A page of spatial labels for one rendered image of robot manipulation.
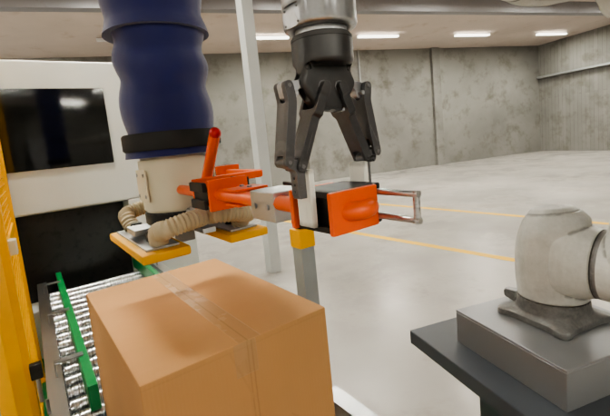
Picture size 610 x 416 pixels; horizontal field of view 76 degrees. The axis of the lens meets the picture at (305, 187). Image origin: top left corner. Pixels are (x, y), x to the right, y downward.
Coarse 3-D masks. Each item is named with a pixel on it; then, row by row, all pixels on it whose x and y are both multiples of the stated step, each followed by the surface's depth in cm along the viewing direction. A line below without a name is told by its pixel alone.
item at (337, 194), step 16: (320, 192) 45; (336, 192) 44; (352, 192) 45; (368, 192) 46; (320, 208) 47; (336, 208) 44; (320, 224) 47; (336, 224) 44; (352, 224) 45; (368, 224) 47
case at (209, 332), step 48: (144, 288) 112; (192, 288) 108; (240, 288) 104; (96, 336) 106; (144, 336) 82; (192, 336) 80; (240, 336) 78; (288, 336) 82; (144, 384) 65; (192, 384) 70; (240, 384) 75; (288, 384) 82
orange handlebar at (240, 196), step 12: (180, 192) 88; (216, 192) 72; (228, 192) 68; (240, 192) 65; (228, 204) 68; (240, 204) 65; (276, 204) 55; (288, 204) 53; (348, 204) 44; (360, 204) 44; (372, 204) 45; (348, 216) 44; (360, 216) 44
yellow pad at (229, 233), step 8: (216, 224) 99; (224, 224) 98; (248, 224) 95; (256, 224) 94; (216, 232) 94; (224, 232) 92; (232, 232) 91; (240, 232) 90; (248, 232) 90; (256, 232) 92; (264, 232) 93; (224, 240) 91; (232, 240) 88; (240, 240) 89
